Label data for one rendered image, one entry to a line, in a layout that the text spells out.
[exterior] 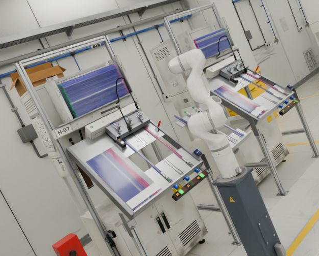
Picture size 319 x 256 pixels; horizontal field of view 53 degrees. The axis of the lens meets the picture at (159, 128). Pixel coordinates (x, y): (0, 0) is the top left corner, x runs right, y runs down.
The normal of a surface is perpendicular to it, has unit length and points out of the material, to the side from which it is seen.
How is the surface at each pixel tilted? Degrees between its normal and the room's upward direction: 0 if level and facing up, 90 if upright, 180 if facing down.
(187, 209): 90
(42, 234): 90
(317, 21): 90
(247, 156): 90
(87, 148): 46
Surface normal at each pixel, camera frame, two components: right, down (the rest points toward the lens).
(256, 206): 0.58, -0.14
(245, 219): -0.71, 0.41
